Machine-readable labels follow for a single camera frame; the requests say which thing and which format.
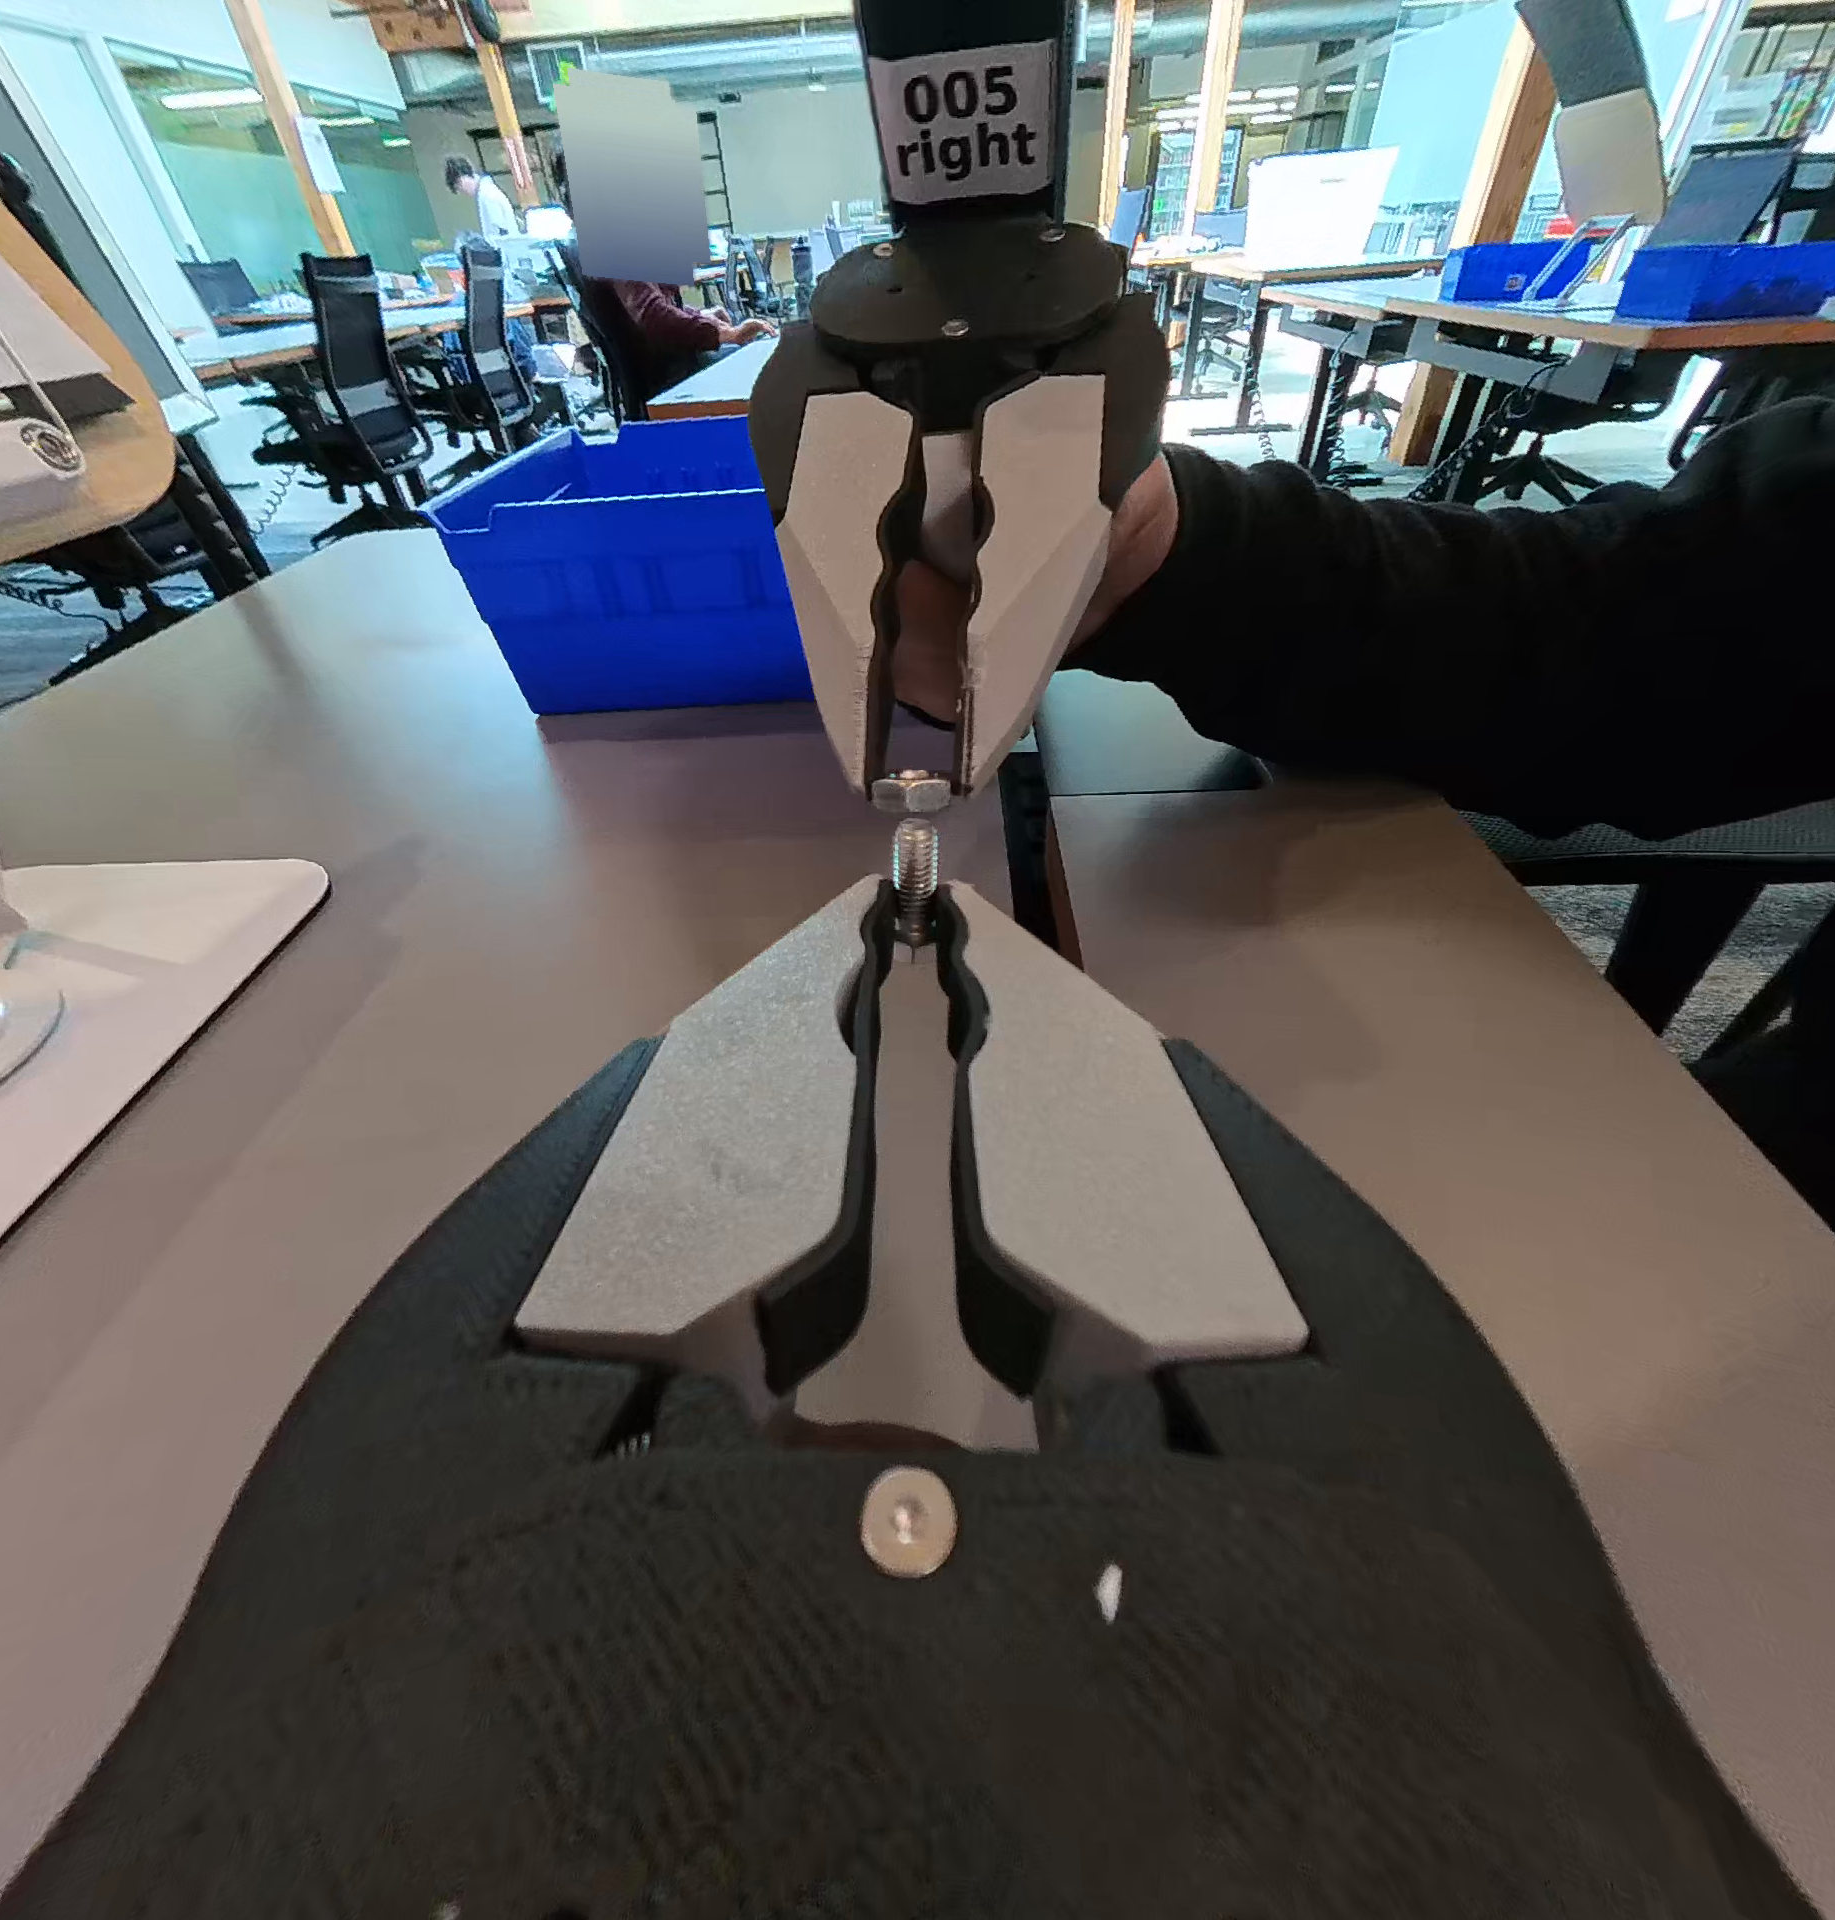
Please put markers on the grey folded panel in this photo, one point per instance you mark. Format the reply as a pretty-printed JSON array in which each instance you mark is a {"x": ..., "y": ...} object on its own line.
[{"x": 1591, "y": 91}]

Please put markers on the person's right hand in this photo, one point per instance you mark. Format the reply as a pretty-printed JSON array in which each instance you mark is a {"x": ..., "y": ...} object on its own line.
[{"x": 1134, "y": 540}]

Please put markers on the white document stand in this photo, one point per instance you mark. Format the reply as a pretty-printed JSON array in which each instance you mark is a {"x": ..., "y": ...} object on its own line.
[{"x": 153, "y": 930}]

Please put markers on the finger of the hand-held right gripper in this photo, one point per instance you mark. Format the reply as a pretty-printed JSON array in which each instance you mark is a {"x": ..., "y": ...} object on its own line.
[
  {"x": 833, "y": 540},
  {"x": 1044, "y": 525}
]

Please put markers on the blue plastic bin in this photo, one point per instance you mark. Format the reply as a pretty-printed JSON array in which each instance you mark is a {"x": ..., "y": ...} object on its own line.
[{"x": 633, "y": 600}]

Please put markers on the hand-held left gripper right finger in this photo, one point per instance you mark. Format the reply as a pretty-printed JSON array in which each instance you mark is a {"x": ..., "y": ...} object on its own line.
[{"x": 1128, "y": 1186}]

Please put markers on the long blue storage bin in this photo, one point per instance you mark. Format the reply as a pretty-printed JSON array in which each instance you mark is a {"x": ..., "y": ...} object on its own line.
[{"x": 1741, "y": 280}]

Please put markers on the person's right forearm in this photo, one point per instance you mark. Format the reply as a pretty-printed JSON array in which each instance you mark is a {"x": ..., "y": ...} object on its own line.
[{"x": 1455, "y": 630}]

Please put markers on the steel hex nut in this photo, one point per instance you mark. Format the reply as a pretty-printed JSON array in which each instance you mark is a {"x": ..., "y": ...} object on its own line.
[{"x": 906, "y": 795}]

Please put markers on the dark laptop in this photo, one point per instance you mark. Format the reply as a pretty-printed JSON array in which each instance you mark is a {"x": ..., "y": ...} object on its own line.
[{"x": 1734, "y": 195}]

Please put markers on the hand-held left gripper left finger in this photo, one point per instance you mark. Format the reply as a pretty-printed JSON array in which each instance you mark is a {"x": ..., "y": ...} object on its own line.
[{"x": 678, "y": 1186}]

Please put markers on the steel bolt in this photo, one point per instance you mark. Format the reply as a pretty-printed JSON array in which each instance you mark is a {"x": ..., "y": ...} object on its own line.
[{"x": 913, "y": 871}]

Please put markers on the small blue storage bin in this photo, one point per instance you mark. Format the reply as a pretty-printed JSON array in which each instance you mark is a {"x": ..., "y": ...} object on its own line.
[{"x": 1500, "y": 272}]

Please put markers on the black office chair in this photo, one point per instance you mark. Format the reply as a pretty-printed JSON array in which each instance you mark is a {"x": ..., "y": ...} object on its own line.
[
  {"x": 488, "y": 345},
  {"x": 353, "y": 360}
]

